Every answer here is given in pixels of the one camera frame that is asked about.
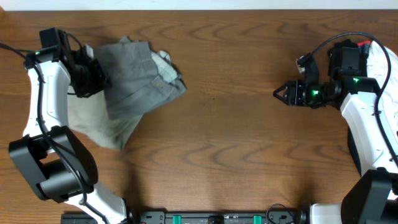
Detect red black garment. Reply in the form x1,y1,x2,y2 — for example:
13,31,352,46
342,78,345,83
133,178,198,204
357,40,371,58

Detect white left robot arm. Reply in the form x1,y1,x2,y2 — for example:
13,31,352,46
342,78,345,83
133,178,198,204
9,45,139,223

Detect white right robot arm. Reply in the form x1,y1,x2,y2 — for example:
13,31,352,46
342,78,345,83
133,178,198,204
273,77,397,223

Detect white garment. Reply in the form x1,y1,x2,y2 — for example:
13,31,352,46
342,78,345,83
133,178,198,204
367,41,397,137

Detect grey shorts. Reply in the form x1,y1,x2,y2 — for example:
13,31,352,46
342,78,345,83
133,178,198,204
94,36,187,119

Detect khaki shorts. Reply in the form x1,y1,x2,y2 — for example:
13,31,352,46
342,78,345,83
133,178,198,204
67,91,142,151

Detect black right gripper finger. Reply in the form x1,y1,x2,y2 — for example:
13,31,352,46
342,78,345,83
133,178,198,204
273,81,289,93
273,91,289,105

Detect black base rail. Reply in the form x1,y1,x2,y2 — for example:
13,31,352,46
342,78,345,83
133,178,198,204
60,210,299,224

